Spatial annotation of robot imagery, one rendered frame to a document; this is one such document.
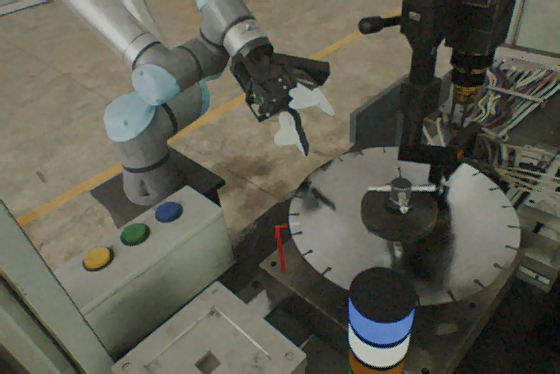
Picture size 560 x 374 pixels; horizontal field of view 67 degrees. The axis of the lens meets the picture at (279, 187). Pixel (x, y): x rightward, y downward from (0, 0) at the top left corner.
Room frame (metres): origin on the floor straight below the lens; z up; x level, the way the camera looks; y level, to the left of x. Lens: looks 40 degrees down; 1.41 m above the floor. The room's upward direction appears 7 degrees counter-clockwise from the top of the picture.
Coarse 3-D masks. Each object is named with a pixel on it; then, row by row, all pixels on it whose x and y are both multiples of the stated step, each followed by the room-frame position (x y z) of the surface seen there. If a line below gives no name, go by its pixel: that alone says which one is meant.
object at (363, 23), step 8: (376, 16) 0.52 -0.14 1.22; (392, 16) 0.54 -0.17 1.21; (400, 16) 0.55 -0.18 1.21; (360, 24) 0.51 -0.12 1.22; (368, 24) 0.51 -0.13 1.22; (376, 24) 0.51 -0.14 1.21; (384, 24) 0.52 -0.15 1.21; (392, 24) 0.53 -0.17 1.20; (400, 24) 0.54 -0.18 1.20; (360, 32) 0.51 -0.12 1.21; (368, 32) 0.51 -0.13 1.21; (376, 32) 0.52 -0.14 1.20
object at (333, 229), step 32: (352, 160) 0.59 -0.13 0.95; (384, 160) 0.58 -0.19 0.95; (320, 192) 0.52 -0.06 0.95; (352, 192) 0.51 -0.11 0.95; (448, 192) 0.48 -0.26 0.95; (480, 192) 0.47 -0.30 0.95; (320, 224) 0.45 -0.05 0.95; (352, 224) 0.44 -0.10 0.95; (448, 224) 0.41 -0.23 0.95; (480, 224) 0.41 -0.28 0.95; (512, 224) 0.40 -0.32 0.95; (320, 256) 0.39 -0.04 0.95; (352, 256) 0.38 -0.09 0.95; (384, 256) 0.37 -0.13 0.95; (416, 256) 0.36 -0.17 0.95; (448, 256) 0.36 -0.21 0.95; (480, 256) 0.35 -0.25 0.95; (512, 256) 0.34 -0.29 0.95; (416, 288) 0.31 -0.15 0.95; (448, 288) 0.31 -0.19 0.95; (480, 288) 0.30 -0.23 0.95
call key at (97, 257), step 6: (90, 252) 0.49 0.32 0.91; (96, 252) 0.49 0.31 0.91; (102, 252) 0.49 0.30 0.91; (108, 252) 0.49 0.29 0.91; (84, 258) 0.48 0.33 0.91; (90, 258) 0.48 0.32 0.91; (96, 258) 0.48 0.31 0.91; (102, 258) 0.48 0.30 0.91; (108, 258) 0.48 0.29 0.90; (90, 264) 0.47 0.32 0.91; (96, 264) 0.46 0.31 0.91; (102, 264) 0.47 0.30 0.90
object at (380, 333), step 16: (368, 272) 0.19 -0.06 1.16; (384, 272) 0.19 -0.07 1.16; (400, 272) 0.19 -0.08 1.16; (352, 288) 0.18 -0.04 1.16; (368, 288) 0.18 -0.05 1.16; (384, 288) 0.17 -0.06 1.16; (400, 288) 0.17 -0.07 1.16; (352, 304) 0.17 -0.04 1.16; (368, 304) 0.16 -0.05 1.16; (384, 304) 0.16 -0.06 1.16; (400, 304) 0.16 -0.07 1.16; (352, 320) 0.17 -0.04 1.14; (368, 320) 0.15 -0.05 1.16; (384, 320) 0.15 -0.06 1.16; (400, 320) 0.15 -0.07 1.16; (368, 336) 0.15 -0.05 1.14; (384, 336) 0.15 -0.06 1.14; (400, 336) 0.15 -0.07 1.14
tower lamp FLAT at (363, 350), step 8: (352, 328) 0.17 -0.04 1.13; (352, 336) 0.17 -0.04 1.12; (408, 336) 0.16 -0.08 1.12; (352, 344) 0.17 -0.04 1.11; (360, 344) 0.16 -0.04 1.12; (368, 344) 0.15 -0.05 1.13; (400, 344) 0.15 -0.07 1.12; (360, 352) 0.16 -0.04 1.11; (368, 352) 0.15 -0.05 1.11; (376, 352) 0.15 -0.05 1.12; (384, 352) 0.15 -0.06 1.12; (392, 352) 0.15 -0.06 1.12; (400, 352) 0.15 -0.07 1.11; (360, 360) 0.16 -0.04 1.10; (368, 360) 0.15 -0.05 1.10; (376, 360) 0.15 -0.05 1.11; (384, 360) 0.15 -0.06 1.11; (392, 360) 0.15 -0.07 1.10; (400, 360) 0.15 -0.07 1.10
